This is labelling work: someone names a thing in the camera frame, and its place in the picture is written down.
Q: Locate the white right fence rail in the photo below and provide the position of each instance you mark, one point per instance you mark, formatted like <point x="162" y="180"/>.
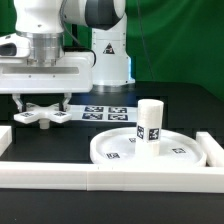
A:
<point x="214" y="152"/>

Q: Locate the white front fence rail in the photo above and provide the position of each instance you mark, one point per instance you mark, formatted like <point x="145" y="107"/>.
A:
<point x="90" y="177"/>

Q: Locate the white marker sheet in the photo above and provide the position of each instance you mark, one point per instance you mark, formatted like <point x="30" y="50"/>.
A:
<point x="103" y="113"/>

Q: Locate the white round table top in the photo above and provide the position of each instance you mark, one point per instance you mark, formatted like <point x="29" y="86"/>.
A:
<point x="125" y="146"/>

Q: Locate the white cross-shaped table base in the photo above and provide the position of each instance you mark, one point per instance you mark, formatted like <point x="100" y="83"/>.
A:
<point x="43" y="115"/>

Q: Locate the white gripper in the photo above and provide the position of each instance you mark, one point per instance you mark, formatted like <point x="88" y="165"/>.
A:
<point x="71" y="74"/>

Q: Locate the white fence rail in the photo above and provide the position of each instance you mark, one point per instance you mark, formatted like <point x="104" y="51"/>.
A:
<point x="214" y="152"/>
<point x="90" y="177"/>
<point x="5" y="138"/>

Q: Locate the white left fence rail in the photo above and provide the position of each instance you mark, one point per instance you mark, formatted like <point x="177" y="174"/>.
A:
<point x="5" y="138"/>

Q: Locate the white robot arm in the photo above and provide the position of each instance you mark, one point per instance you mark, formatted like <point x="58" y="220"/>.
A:
<point x="65" y="46"/>

